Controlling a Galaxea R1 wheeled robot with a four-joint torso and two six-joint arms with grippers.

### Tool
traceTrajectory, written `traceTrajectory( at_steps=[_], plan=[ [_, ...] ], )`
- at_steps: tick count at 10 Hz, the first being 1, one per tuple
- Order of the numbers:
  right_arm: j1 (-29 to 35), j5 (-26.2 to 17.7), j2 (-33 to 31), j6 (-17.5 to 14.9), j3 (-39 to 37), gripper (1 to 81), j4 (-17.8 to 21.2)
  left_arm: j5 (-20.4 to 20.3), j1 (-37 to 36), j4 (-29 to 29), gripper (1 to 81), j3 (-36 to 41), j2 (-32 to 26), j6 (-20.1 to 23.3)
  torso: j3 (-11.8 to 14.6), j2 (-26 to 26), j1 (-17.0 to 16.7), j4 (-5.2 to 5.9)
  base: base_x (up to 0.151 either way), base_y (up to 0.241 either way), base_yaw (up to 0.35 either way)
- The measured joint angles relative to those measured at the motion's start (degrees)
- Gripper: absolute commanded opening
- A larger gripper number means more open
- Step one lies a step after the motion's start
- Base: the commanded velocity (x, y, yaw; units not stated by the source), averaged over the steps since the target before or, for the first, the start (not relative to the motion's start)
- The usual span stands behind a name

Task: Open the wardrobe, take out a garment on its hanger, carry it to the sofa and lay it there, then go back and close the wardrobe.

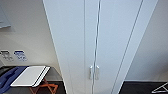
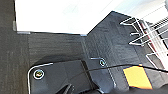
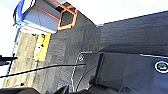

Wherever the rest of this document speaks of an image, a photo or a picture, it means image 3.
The white board with black edge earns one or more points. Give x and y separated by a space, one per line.
36 21

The orange folding stand frame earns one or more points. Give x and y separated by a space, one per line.
65 28

